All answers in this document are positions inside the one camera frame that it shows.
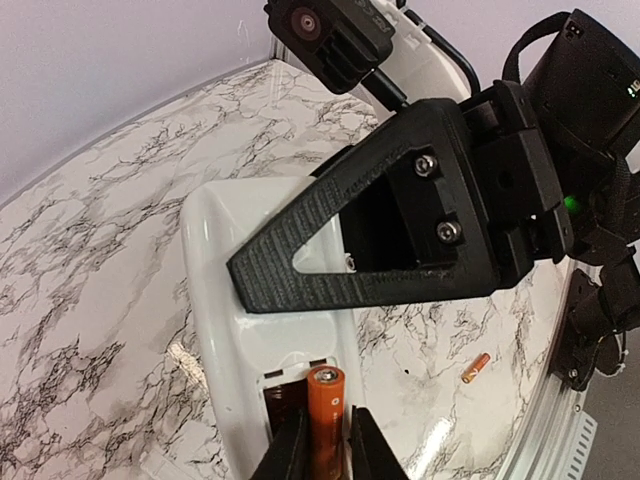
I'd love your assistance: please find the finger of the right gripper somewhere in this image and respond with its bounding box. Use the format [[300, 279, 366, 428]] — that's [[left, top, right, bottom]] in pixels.
[[227, 99, 499, 313]]

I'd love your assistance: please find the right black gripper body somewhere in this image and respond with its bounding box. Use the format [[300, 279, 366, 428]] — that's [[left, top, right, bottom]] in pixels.
[[460, 80, 574, 288]]

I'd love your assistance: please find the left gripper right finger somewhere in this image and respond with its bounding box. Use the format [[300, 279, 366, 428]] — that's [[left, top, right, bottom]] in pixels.
[[350, 406, 408, 480]]

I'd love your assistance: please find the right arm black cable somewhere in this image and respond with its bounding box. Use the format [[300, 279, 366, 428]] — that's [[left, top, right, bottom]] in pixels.
[[369, 9, 481, 109]]

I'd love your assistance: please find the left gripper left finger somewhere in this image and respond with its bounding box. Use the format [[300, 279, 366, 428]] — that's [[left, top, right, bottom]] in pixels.
[[252, 409, 309, 480]]

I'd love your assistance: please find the white remote control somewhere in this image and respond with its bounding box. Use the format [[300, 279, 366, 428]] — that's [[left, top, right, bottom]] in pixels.
[[181, 177, 364, 479]]

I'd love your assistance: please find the orange battery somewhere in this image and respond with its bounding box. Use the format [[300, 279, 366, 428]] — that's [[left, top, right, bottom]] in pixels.
[[461, 352, 491, 384], [307, 365, 345, 479]]

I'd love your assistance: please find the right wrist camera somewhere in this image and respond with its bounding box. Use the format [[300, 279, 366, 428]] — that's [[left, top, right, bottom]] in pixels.
[[264, 0, 395, 94]]

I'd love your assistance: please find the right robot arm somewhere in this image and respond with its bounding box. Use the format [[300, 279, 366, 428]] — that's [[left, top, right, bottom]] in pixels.
[[227, 1, 639, 391]]

